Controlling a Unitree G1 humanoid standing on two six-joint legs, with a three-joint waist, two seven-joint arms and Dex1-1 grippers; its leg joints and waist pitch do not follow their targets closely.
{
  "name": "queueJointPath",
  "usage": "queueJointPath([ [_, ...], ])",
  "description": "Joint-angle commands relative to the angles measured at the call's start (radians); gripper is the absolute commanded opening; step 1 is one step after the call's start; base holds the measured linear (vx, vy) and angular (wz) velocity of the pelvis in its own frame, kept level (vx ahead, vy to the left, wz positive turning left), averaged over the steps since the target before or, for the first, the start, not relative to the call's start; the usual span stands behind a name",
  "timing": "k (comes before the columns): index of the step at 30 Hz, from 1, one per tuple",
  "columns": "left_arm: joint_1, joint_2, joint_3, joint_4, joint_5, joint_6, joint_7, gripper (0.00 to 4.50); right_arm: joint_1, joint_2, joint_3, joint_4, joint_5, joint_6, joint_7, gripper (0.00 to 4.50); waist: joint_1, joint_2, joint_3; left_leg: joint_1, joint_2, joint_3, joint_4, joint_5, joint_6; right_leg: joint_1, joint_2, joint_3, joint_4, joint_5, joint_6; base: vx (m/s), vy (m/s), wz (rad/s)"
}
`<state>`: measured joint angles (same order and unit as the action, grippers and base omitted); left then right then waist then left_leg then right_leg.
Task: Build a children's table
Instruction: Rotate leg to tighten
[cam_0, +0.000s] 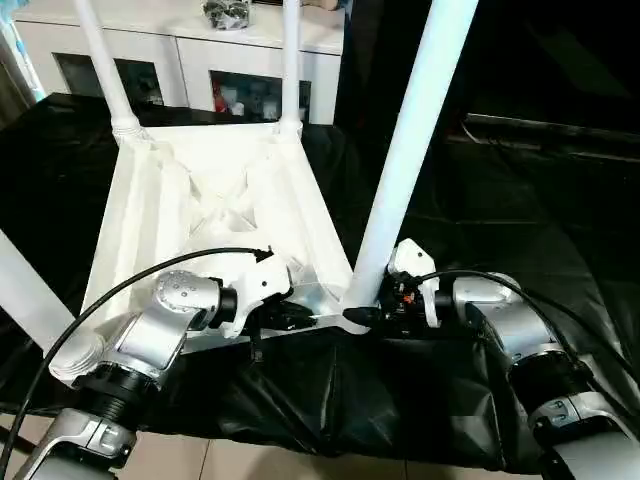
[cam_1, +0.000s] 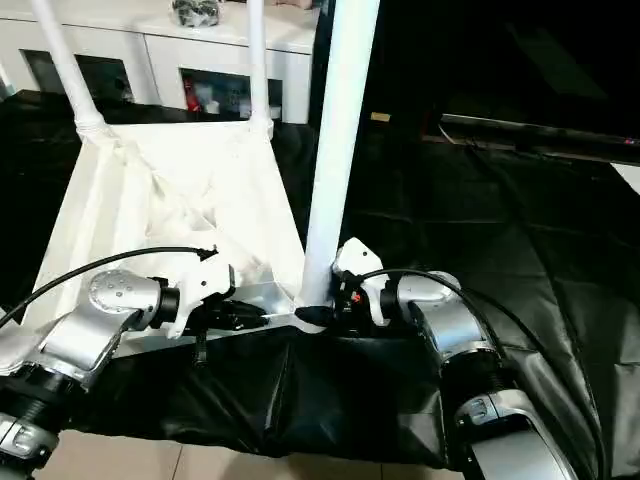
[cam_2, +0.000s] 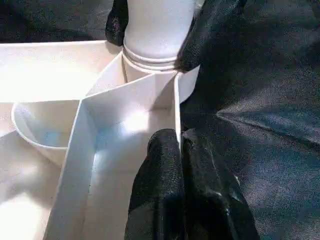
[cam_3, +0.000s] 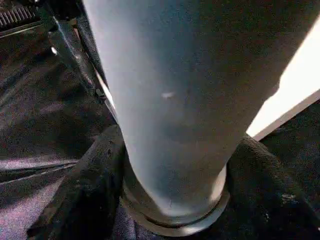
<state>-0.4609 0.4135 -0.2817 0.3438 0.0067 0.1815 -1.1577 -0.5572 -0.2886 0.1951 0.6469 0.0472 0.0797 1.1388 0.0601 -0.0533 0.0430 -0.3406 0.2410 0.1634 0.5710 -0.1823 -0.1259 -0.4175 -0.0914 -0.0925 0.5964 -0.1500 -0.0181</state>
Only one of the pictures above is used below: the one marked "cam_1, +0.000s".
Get white plastic table top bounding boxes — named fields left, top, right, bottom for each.
left=22, top=119, right=331, bottom=359

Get black plastic mat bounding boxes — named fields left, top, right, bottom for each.
left=0, top=88, right=640, bottom=471

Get black metal rod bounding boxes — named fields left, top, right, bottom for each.
left=439, top=113, right=640, bottom=164

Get white cabinet with glass doors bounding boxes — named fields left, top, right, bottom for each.
left=0, top=0, right=321, bottom=124

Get black backdrop cloth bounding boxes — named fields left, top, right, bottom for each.
left=309, top=0, right=640, bottom=164

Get white flat panel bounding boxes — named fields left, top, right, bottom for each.
left=609, top=162, right=640, bottom=194

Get black bundle on cabinet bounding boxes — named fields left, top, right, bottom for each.
left=172, top=0, right=221, bottom=27

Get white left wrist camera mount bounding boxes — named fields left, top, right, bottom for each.
left=164, top=259, right=237, bottom=341

